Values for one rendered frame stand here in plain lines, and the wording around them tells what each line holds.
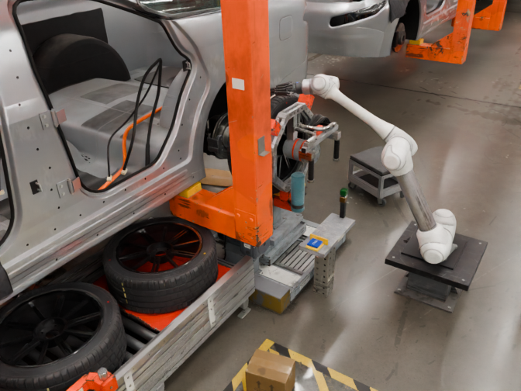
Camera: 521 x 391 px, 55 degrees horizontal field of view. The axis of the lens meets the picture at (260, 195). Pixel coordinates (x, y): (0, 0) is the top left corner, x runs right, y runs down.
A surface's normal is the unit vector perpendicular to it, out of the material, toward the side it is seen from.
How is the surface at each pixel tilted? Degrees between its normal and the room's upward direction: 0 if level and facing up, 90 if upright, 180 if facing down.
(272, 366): 0
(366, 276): 0
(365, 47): 104
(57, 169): 89
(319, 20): 86
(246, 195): 90
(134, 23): 90
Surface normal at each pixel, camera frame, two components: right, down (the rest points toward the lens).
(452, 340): -0.03, -0.86
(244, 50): -0.56, 0.44
